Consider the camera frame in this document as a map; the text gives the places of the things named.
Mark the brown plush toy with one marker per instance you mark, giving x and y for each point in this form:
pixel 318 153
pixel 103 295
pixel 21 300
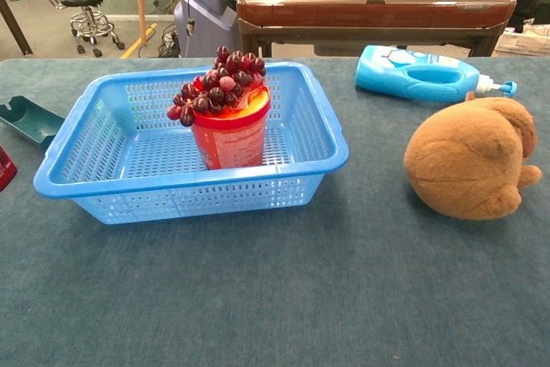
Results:
pixel 464 160

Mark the red plastic object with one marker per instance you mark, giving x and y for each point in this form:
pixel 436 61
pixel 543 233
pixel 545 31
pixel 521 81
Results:
pixel 5 169

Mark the dark table leg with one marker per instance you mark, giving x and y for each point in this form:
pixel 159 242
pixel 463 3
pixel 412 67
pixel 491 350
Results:
pixel 15 25

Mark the teal plastic tray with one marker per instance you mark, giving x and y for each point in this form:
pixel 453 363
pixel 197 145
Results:
pixel 30 122

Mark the black bag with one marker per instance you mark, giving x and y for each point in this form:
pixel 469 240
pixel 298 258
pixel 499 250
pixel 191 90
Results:
pixel 535 6

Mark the red instant noodle cup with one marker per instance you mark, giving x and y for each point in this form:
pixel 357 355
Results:
pixel 232 143

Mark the bunch of purple grapes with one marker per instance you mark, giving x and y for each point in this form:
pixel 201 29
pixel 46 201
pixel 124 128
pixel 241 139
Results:
pixel 215 94

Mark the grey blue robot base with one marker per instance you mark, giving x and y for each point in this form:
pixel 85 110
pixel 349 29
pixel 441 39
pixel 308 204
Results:
pixel 206 19

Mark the white plastic crate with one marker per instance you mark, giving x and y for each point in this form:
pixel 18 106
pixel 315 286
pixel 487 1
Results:
pixel 524 44

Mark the yellow floor strip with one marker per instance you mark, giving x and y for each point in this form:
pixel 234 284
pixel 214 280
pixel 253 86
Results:
pixel 137 42

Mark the blue detergent pump bottle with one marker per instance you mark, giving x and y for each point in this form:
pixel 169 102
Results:
pixel 386 79

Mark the brown mahjong table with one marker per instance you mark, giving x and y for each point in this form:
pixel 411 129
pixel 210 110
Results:
pixel 344 10

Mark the blue perforated plastic basket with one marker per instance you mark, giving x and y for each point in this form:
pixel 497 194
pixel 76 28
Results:
pixel 193 208

